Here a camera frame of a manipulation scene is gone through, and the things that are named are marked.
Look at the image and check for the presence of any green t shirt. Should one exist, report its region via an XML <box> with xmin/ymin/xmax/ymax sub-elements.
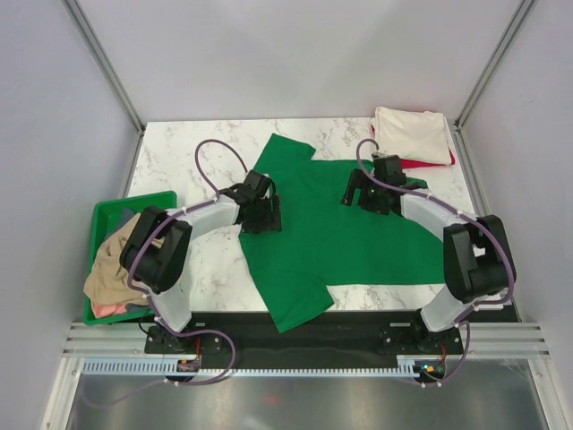
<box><xmin>238</xmin><ymin>134</ymin><xmax>444</xmax><ymax>333</ymax></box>

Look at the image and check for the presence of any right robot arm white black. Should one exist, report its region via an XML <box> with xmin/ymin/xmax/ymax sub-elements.
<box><xmin>341</xmin><ymin>153</ymin><xmax>517</xmax><ymax>353</ymax></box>

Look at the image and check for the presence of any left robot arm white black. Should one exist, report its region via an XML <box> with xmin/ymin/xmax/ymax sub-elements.
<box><xmin>119</xmin><ymin>170</ymin><xmax>282</xmax><ymax>352</ymax></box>

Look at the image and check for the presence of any folded red t shirt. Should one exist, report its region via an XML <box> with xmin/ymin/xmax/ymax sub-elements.
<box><xmin>369</xmin><ymin>124</ymin><xmax>457</xmax><ymax>172</ymax></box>

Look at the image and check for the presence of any folded cream t shirt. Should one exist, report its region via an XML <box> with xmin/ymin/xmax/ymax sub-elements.
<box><xmin>371</xmin><ymin>107</ymin><xmax>453</xmax><ymax>166</ymax></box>

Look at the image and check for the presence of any green plastic bin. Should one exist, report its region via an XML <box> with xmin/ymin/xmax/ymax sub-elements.
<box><xmin>83</xmin><ymin>191</ymin><xmax>177</xmax><ymax>326</ymax></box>

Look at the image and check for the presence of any beige crumpled t shirt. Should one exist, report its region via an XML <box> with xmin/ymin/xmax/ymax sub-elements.
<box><xmin>83</xmin><ymin>213</ymin><xmax>148</xmax><ymax>306</ymax></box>

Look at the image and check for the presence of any right aluminium frame post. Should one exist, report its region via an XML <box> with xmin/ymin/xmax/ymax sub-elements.
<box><xmin>454</xmin><ymin>0</ymin><xmax>538</xmax><ymax>131</ymax></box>

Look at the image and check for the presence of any aluminium frame post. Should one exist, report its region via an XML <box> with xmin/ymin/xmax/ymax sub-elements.
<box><xmin>454</xmin><ymin>0</ymin><xmax>538</xmax><ymax>131</ymax></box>
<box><xmin>62</xmin><ymin>0</ymin><xmax>147</xmax><ymax>133</ymax></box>

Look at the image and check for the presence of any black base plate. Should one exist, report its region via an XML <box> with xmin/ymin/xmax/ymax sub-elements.
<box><xmin>144</xmin><ymin>311</ymin><xmax>463</xmax><ymax>369</ymax></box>

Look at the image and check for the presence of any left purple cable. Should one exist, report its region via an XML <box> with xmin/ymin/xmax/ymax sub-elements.
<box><xmin>127</xmin><ymin>139</ymin><xmax>254</xmax><ymax>386</ymax></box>

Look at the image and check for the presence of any purple cable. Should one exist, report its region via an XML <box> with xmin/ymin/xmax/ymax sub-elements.
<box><xmin>355</xmin><ymin>138</ymin><xmax>516</xmax><ymax>389</ymax></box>
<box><xmin>127</xmin><ymin>139</ymin><xmax>254</xmax><ymax>386</ymax></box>

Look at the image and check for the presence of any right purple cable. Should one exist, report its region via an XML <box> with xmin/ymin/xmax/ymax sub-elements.
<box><xmin>355</xmin><ymin>138</ymin><xmax>516</xmax><ymax>389</ymax></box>

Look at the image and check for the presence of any white slotted cable duct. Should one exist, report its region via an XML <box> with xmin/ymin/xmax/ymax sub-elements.
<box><xmin>81</xmin><ymin>356</ymin><xmax>444</xmax><ymax>378</ymax></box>

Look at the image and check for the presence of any aluminium rail base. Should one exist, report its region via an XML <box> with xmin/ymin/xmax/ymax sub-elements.
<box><xmin>63</xmin><ymin>322</ymin><xmax>550</xmax><ymax>360</ymax></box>

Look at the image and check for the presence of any left aluminium frame post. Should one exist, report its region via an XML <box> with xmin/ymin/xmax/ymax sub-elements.
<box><xmin>62</xmin><ymin>0</ymin><xmax>147</xmax><ymax>133</ymax></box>

